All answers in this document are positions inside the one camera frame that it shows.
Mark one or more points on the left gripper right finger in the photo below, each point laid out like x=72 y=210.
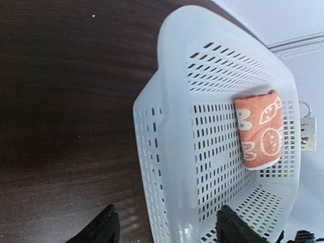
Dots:
x=231 y=228

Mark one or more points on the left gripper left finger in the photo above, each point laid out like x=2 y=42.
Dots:
x=104 y=228

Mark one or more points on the white plastic mesh basket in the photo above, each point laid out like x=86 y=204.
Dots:
x=187 y=132

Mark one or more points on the orange rabbit pattern towel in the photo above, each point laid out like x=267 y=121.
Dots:
x=260 y=125

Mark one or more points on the ceramic mug floral pattern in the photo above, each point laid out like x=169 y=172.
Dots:
x=308 y=130

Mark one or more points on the right aluminium frame post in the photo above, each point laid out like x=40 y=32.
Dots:
x=310 y=40

